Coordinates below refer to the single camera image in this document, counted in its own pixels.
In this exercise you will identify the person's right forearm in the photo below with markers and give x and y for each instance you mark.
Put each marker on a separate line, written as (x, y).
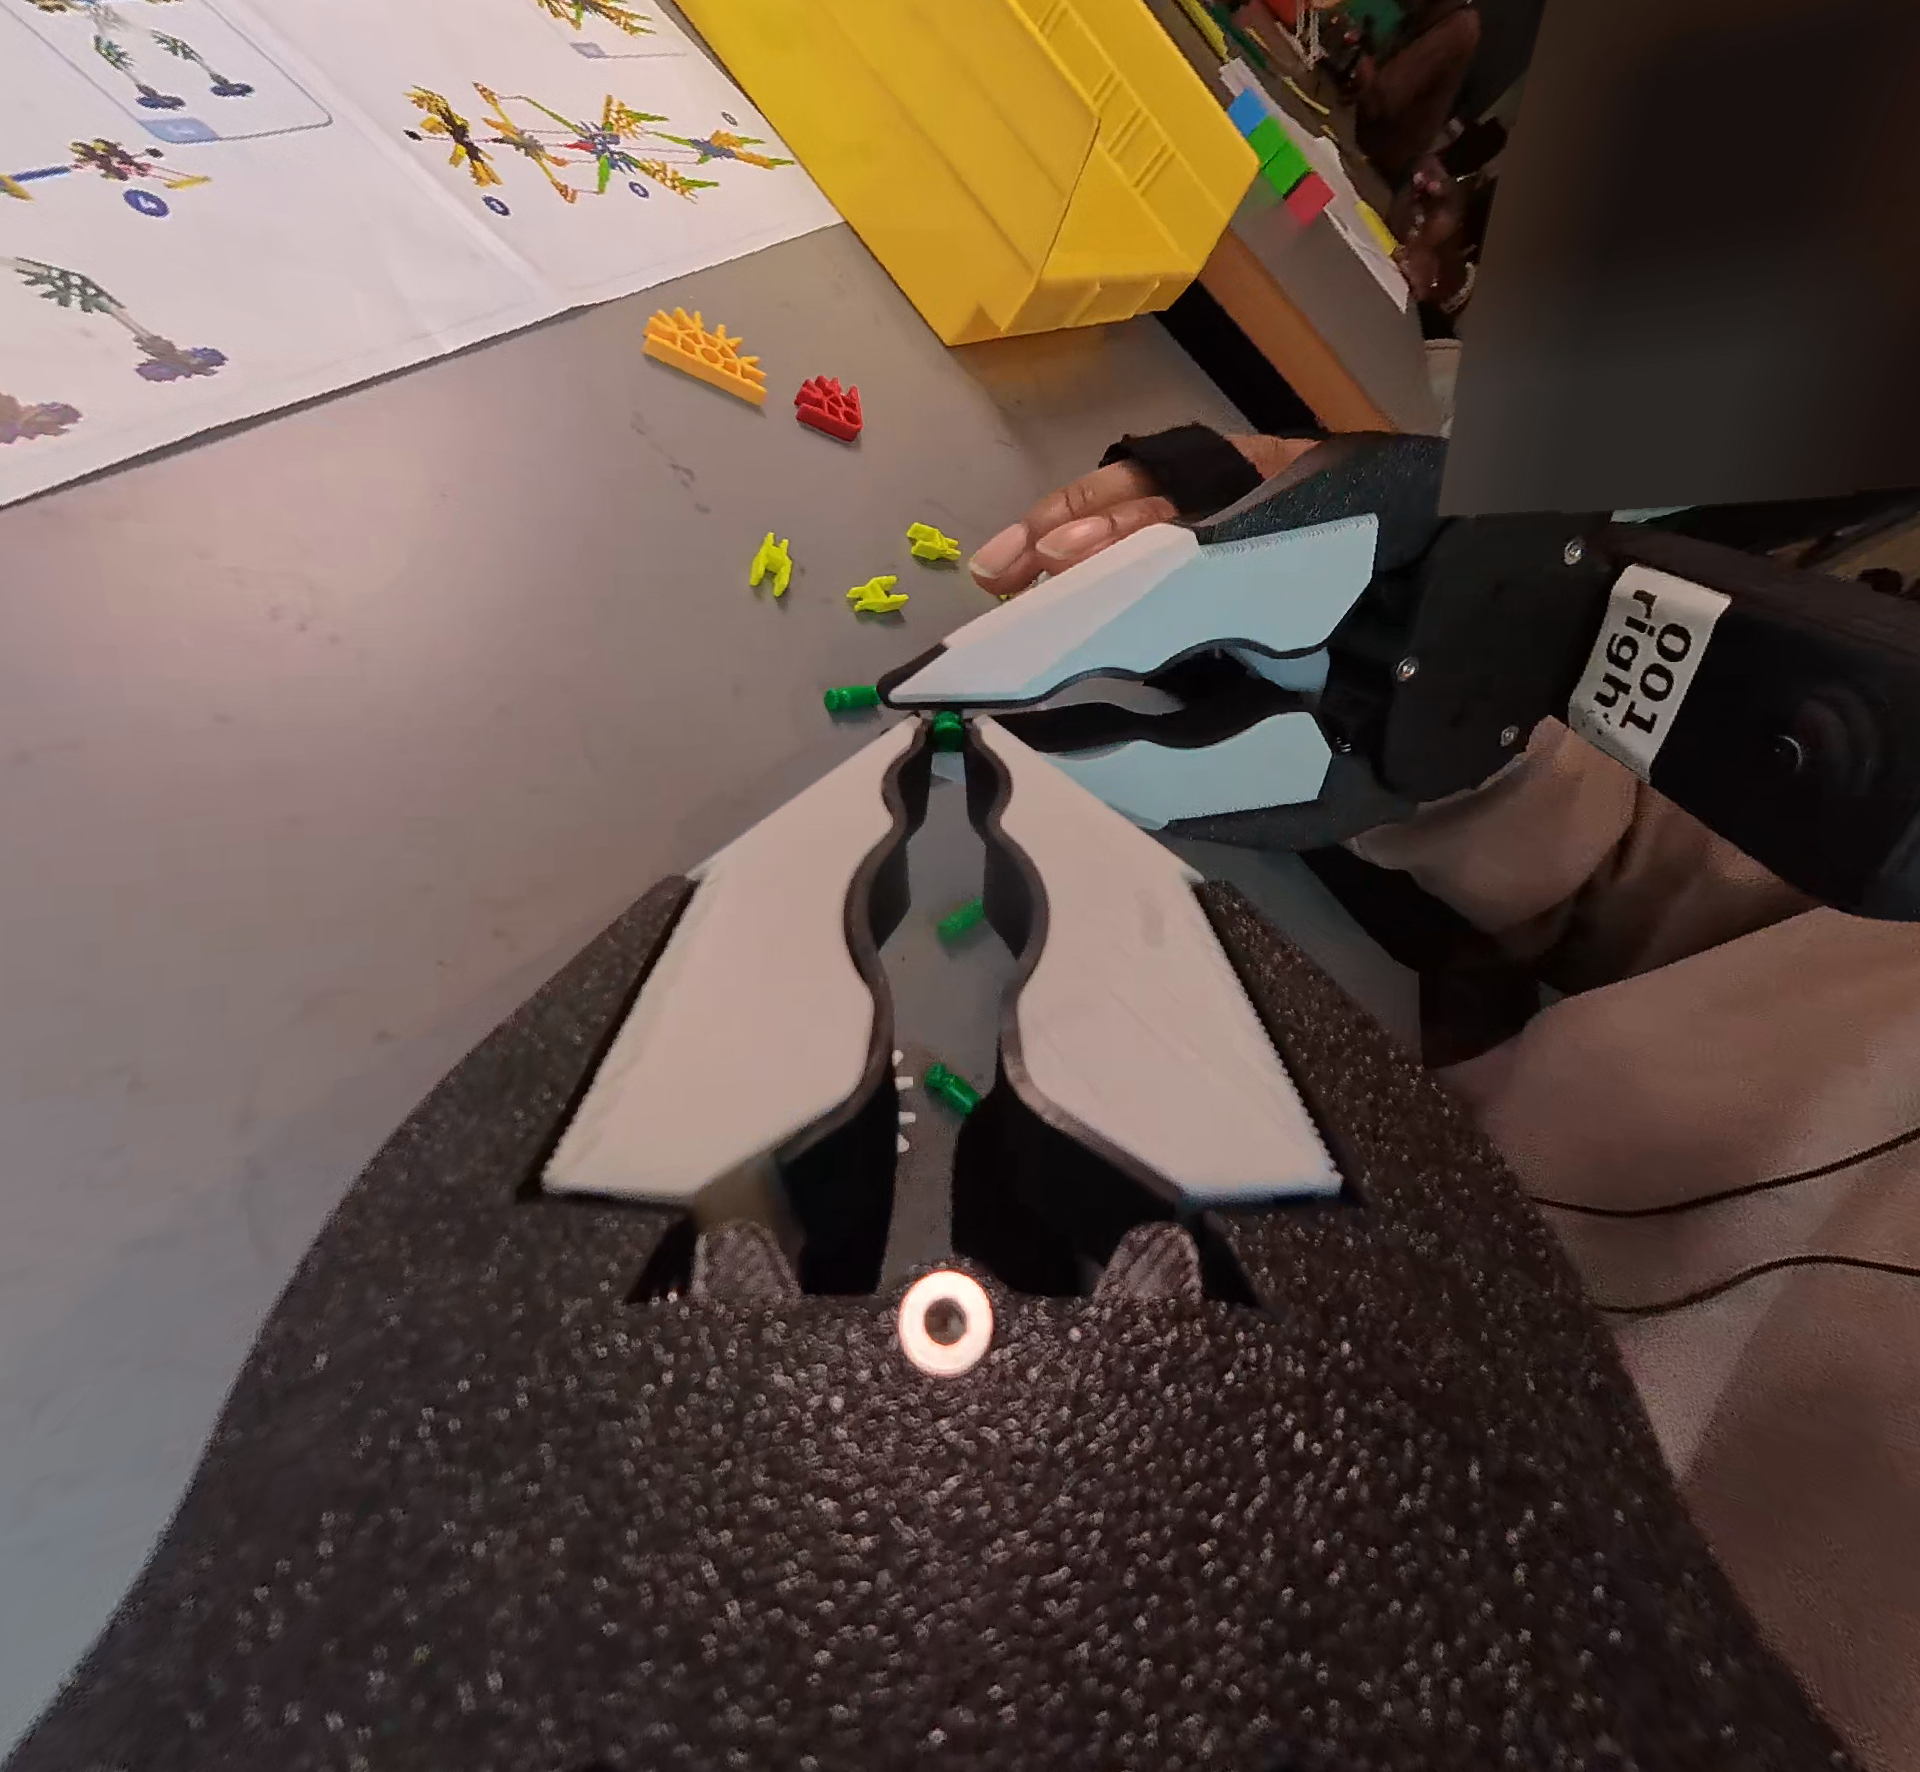
(1577, 871)

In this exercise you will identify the yellow plastic bin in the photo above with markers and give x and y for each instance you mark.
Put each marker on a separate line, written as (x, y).
(900, 78)

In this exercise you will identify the blue cube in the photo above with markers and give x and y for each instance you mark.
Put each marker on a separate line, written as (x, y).
(1245, 110)

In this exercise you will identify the red cube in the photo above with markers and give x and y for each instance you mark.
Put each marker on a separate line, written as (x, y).
(1309, 197)

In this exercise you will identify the folded paper instruction sheet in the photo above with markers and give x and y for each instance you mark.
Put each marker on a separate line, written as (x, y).
(301, 227)

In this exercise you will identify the neighbouring grey table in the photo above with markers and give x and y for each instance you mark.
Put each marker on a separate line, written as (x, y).
(1322, 316)

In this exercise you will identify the yellow-green clip connector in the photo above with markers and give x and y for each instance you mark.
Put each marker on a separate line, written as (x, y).
(934, 541)
(878, 595)
(771, 564)

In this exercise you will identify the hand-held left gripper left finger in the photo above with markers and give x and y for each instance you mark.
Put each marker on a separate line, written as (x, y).
(705, 1038)

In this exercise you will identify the green cube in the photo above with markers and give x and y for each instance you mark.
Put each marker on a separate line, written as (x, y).
(1278, 149)

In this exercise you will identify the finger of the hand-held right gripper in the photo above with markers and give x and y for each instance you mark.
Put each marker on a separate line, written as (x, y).
(1215, 768)
(1171, 602)

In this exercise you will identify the grey desk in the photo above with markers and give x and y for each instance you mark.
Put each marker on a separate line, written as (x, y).
(377, 752)

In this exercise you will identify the red block connector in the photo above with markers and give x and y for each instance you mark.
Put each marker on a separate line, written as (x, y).
(829, 407)

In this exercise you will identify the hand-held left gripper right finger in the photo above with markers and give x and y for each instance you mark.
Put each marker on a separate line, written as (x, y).
(1171, 1038)

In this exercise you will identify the yellow half-round connector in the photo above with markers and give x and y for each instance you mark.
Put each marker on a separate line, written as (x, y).
(705, 358)

